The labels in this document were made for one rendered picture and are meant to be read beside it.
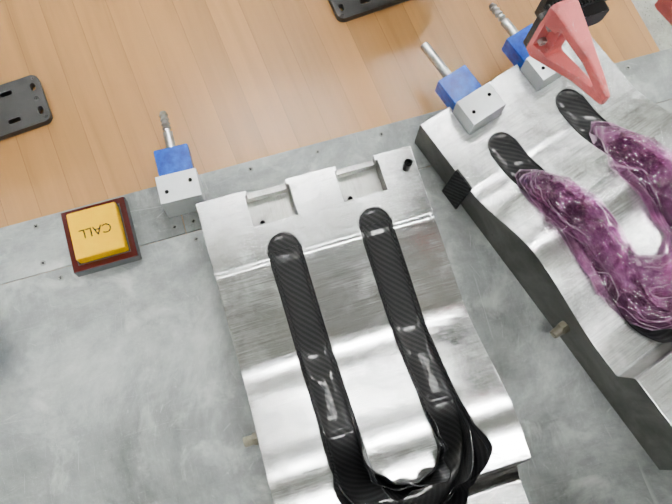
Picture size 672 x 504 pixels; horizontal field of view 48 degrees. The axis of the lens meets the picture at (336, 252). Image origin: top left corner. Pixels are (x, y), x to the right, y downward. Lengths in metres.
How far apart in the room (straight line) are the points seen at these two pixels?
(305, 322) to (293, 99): 0.32
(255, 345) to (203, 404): 0.12
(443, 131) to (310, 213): 0.21
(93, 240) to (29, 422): 0.22
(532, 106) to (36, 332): 0.67
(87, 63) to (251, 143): 0.25
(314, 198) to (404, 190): 0.10
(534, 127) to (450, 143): 0.11
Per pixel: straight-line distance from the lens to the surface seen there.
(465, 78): 0.97
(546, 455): 0.95
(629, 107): 1.03
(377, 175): 0.91
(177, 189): 0.92
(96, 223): 0.95
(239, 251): 0.85
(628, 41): 1.15
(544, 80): 0.98
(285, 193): 0.90
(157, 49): 1.07
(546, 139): 0.98
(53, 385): 0.96
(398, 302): 0.85
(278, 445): 0.79
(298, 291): 0.85
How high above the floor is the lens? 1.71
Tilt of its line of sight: 75 degrees down
